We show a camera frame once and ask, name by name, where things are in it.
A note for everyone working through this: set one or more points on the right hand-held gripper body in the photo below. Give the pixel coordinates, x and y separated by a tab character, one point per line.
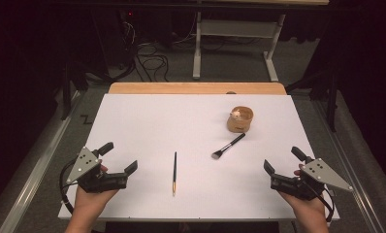
320	171

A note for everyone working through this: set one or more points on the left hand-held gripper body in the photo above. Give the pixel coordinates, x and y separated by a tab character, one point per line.
84	161

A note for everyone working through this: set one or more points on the thin black brush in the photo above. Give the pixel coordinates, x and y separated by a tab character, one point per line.
174	168

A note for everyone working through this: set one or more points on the black makeup brush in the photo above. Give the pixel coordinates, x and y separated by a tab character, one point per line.
230	145

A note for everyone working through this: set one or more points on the wooden cup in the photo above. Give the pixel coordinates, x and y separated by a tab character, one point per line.
239	124

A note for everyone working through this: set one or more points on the person's right hand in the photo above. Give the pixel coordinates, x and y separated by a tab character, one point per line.
305	207

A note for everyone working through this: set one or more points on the person's left hand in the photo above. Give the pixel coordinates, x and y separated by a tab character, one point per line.
90	200

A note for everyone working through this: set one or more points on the black stand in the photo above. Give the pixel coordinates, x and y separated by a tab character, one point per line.
66	93
332	103

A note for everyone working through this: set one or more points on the white board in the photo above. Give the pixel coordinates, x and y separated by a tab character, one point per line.
181	129

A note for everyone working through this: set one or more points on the grey round grommet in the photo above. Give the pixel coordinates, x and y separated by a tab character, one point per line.
231	93

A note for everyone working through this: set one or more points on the wooden table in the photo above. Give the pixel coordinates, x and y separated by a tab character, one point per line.
197	88

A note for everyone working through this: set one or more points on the white-framed desk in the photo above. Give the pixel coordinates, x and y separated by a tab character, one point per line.
236	29

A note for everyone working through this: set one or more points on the aluminium rail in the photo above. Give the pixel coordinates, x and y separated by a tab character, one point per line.
356	194
36	174

